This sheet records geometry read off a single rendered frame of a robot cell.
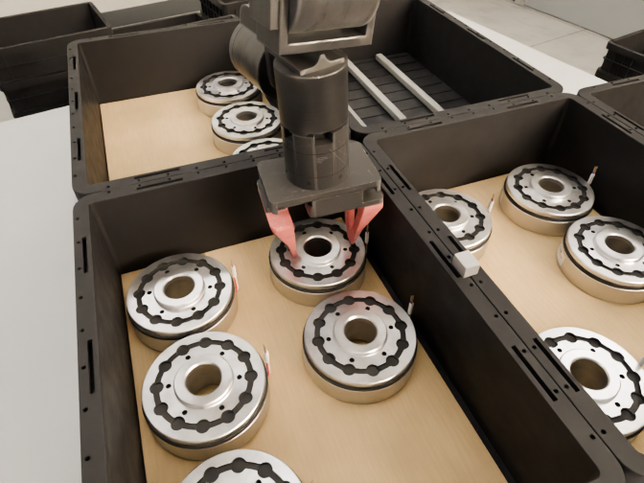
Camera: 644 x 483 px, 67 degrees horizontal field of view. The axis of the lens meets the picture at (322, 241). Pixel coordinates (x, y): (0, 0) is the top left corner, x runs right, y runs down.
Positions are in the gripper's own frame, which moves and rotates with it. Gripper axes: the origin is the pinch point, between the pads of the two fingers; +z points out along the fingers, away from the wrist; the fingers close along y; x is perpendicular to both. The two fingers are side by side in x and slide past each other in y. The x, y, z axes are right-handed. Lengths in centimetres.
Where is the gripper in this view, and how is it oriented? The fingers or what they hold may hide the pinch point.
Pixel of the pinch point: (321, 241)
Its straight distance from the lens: 50.7
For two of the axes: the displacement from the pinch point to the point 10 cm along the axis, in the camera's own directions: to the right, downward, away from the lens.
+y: -9.6, 2.3, -1.7
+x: 2.8, 6.7, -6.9
